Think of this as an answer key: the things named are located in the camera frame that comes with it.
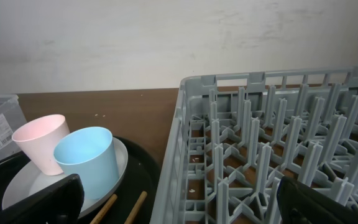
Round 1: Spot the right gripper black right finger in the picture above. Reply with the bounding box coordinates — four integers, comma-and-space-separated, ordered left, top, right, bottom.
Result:
277, 177, 358, 224

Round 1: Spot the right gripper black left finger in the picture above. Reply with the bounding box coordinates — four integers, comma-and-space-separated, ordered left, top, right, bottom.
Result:
0, 174, 85, 224

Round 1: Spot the light blue plastic cup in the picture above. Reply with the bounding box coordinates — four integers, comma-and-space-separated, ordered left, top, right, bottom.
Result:
53, 126, 119, 199

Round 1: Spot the pink plastic cup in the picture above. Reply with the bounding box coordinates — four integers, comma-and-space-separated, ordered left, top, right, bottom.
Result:
12, 114, 70, 175

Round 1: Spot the grey dishwasher rack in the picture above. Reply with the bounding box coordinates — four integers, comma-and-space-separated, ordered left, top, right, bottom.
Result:
150, 66, 358, 223

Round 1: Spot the left wooden chopstick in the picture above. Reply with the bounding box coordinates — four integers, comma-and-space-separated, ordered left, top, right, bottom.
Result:
89, 194, 117, 224

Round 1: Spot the wooden chopstick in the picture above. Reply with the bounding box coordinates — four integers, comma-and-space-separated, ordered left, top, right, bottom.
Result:
89, 194, 117, 224
124, 191, 147, 224

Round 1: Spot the right wooden chopstick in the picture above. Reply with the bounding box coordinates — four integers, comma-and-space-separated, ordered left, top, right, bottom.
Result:
124, 191, 147, 224

